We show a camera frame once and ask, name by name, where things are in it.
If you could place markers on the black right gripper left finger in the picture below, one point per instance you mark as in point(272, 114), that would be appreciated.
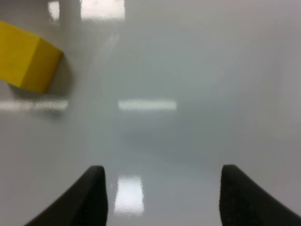
point(85, 203)

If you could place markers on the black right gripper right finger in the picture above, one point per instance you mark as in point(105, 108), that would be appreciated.
point(243, 203)

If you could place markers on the yellow cube block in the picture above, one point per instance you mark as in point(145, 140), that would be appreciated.
point(27, 61)

